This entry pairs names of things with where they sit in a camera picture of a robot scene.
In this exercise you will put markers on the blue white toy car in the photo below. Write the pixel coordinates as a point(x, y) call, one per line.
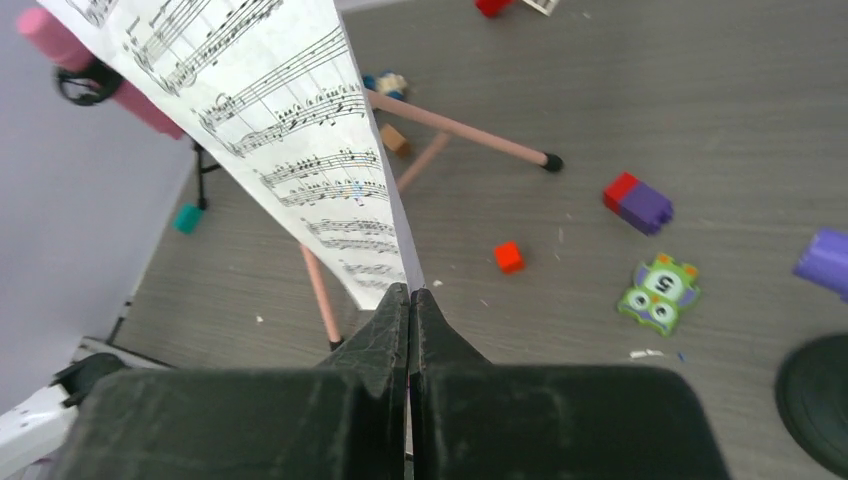
point(387, 83)

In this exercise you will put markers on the teal block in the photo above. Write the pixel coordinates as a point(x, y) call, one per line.
point(187, 218)

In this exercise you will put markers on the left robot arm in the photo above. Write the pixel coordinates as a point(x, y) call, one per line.
point(38, 426)

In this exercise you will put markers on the small wooden block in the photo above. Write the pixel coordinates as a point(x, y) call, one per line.
point(394, 141)

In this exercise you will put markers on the pink microphone on tripod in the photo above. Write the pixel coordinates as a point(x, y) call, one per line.
point(83, 79)

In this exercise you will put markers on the green owl number tile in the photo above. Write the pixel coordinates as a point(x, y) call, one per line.
point(660, 292)

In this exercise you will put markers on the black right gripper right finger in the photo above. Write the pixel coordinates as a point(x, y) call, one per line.
point(474, 419)

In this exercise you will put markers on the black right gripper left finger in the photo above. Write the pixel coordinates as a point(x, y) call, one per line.
point(341, 419)

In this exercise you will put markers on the small red cube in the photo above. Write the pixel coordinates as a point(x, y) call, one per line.
point(509, 258)

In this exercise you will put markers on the red purple brick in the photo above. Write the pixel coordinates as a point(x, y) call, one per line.
point(640, 205)

